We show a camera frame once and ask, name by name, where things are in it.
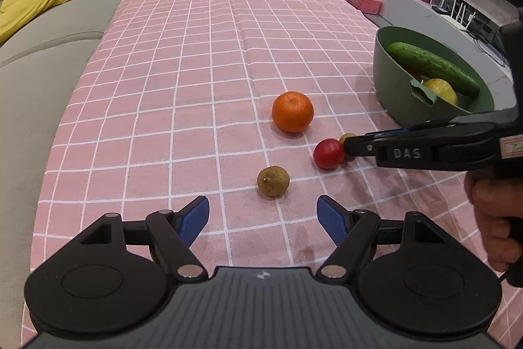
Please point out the pink storage box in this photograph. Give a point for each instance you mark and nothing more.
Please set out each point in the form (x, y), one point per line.
(365, 1)

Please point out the brown longan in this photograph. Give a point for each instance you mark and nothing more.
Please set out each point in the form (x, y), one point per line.
(346, 137)

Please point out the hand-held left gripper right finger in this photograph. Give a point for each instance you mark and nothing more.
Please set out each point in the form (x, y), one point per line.
(331, 216)

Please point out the red cherry tomato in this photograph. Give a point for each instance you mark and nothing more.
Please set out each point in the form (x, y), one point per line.
(328, 153)

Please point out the orange mandarin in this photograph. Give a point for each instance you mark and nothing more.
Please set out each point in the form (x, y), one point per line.
(293, 112)

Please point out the person's right hand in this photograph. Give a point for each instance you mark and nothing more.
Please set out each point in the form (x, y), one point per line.
(490, 206)

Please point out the grey media console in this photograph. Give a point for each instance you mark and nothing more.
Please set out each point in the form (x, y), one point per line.
(408, 11)

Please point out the yellow-green pear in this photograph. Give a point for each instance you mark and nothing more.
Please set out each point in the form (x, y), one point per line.
(443, 89)

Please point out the green colander bowl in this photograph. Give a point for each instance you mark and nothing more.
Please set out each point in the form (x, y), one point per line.
(388, 87)

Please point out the yellow pillow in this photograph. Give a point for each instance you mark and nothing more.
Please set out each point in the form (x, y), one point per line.
(32, 1)

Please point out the beige sofa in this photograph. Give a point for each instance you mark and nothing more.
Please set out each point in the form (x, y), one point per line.
(32, 128)

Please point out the small white frame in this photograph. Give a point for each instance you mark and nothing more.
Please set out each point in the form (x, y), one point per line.
(439, 0)

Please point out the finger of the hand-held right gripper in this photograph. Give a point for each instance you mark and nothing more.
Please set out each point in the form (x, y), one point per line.
(359, 146)
(449, 124)

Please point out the pink checked tablecloth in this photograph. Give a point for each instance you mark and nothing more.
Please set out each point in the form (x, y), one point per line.
(184, 67)

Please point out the green cucumber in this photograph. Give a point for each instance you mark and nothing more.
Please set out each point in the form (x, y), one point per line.
(433, 67)

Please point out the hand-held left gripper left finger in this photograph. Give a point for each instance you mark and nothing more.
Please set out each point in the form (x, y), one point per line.
(193, 218)

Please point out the white router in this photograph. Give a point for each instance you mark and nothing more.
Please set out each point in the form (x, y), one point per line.
(463, 15)

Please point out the small brown kiwi fruit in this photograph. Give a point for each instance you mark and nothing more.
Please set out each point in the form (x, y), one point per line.
(273, 180)

